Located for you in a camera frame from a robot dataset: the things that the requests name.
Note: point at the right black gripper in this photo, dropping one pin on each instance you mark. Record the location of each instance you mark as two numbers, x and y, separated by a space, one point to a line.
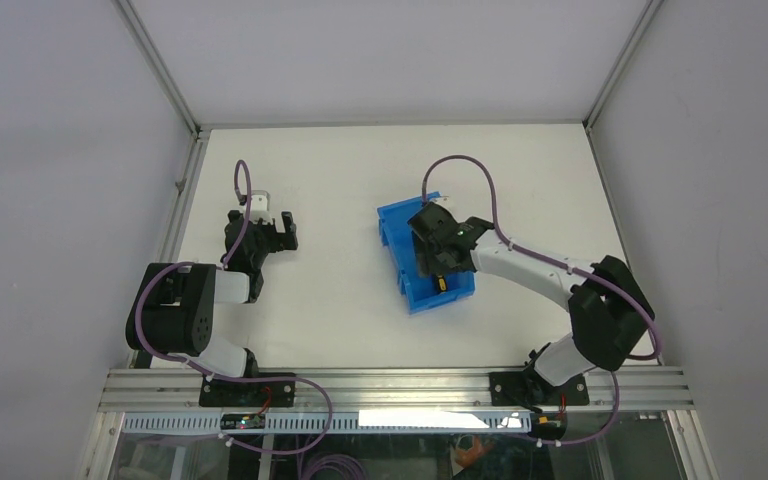
424 263

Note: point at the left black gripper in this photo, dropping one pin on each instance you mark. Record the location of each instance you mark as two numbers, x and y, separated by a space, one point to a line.
280 241

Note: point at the yellow black screwdriver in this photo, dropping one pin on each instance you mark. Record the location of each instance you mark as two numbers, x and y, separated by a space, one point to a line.
440 283

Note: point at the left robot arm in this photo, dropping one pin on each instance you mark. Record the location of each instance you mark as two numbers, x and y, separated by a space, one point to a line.
172 315

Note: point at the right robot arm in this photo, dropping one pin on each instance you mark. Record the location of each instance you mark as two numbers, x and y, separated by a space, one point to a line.
608 312

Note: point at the blue plastic bin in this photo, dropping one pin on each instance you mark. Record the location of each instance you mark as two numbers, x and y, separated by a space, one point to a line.
421 293

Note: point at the small black controller board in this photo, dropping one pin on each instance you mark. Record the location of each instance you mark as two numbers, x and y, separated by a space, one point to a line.
242 421

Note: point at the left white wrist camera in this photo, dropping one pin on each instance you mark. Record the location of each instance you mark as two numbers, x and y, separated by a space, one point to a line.
258 205

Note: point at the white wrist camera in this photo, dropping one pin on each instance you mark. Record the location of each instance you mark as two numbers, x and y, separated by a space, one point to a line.
258 205
439 199

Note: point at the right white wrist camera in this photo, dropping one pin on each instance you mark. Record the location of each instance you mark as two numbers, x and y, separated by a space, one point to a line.
439 199

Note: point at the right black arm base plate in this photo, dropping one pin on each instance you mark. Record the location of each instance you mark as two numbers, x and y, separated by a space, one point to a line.
520 388

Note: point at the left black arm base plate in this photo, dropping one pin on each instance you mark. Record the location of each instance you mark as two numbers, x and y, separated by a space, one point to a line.
277 389

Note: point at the white slotted cable duct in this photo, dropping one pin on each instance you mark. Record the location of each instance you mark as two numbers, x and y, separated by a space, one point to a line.
367 421

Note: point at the aluminium front rail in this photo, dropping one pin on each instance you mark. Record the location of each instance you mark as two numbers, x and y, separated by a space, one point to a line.
636 388

